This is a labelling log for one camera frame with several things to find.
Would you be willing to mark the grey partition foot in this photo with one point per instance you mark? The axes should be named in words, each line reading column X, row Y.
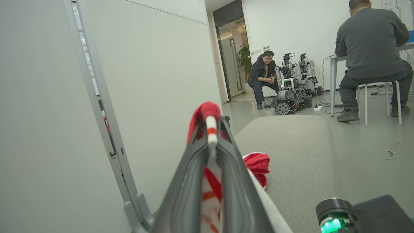
column 132, row 216
column 145, row 210

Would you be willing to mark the seated man in grey sweater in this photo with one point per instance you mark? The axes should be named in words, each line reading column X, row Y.
column 368, row 48

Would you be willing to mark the white table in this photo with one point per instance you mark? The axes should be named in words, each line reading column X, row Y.
column 333, row 74

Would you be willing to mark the white power strip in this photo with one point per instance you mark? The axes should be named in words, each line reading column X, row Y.
column 318, row 108

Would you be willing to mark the white stool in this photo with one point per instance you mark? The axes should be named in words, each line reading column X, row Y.
column 378, row 94

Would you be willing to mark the dark grey robot housing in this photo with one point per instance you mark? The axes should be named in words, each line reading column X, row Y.
column 385, row 216

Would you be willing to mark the parked wheeled robot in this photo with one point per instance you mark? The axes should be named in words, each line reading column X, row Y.
column 307, row 74
column 288, row 90

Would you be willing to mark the wide white partition panel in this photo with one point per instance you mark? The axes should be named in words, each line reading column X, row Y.
column 42, row 113

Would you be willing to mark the seated man in black jacket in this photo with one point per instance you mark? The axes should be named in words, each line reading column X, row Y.
column 262, row 77

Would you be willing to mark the grey fabric sofa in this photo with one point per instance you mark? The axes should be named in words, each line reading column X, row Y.
column 297, row 155

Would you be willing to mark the red and white garment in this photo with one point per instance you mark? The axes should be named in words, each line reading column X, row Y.
column 210, row 110

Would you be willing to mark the green potted plant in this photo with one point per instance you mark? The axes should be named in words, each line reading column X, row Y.
column 245, row 61

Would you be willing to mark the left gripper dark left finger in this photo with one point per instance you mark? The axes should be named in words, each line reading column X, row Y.
column 187, row 187

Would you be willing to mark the glass door with dark frame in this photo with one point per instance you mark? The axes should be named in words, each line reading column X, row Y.
column 231, row 58

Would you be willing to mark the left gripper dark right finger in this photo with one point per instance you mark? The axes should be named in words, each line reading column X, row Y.
column 236, row 194

